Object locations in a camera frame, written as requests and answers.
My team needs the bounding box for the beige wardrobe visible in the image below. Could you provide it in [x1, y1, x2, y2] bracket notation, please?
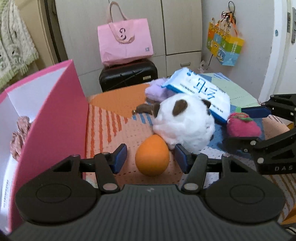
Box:
[55, 1, 202, 96]

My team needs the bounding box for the white door with handle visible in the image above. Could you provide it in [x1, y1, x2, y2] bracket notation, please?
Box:
[258, 1, 295, 102]

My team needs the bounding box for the white panda plush ball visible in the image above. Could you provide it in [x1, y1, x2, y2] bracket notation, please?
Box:
[132, 93, 215, 154]

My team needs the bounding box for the black suitcase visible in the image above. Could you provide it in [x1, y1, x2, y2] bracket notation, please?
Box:
[99, 59, 158, 92]

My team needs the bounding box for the colourful patchwork table cloth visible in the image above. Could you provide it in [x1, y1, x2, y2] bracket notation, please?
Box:
[85, 77, 295, 225]

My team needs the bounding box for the white green knitted cardigan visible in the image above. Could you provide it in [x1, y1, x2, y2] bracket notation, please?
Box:
[1, 1, 39, 89]

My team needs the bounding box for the orange makeup sponge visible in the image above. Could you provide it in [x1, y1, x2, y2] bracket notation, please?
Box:
[135, 135, 170, 176]

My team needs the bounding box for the pink paper shopping bag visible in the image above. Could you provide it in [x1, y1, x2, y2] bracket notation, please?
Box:
[97, 1, 154, 67]

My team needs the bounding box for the large blue white tissue pack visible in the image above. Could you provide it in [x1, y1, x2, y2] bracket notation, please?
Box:
[162, 67, 230, 124]

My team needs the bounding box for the pink cardboard shoe box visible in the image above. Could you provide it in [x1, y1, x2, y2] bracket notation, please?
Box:
[1, 60, 88, 233]

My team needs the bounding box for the colourful hanging gift bag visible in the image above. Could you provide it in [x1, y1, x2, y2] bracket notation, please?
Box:
[207, 1, 244, 67]

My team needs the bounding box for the pink floral fabric garment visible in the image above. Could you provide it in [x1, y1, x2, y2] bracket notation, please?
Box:
[10, 116, 32, 161]

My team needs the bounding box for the pink strawberry plush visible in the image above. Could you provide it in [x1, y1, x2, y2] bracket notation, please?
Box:
[227, 107, 262, 137]

